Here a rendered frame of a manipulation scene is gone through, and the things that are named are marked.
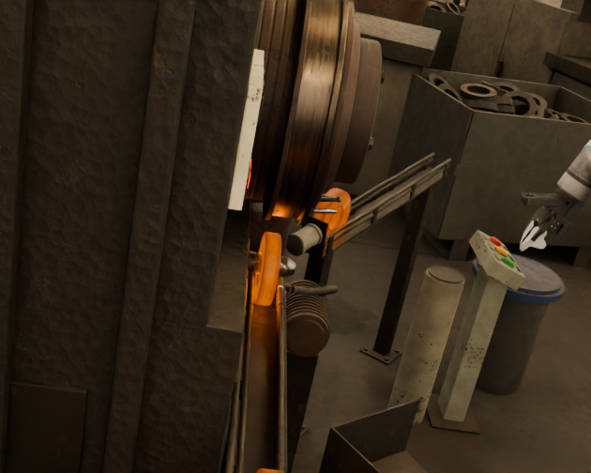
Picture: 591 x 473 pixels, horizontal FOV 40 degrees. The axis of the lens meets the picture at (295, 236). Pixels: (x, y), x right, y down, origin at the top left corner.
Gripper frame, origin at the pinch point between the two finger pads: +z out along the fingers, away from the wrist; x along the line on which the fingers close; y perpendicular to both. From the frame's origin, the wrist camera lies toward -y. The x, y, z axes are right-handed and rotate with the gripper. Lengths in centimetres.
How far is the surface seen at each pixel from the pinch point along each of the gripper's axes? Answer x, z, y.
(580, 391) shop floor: 34, 44, 73
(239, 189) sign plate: -107, -11, -96
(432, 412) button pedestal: 6, 64, 14
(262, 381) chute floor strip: -87, 27, -71
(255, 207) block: -39, 14, -81
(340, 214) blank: -11, 15, -54
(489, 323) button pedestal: 2.5, 26.7, 8.6
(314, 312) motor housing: -36, 33, -53
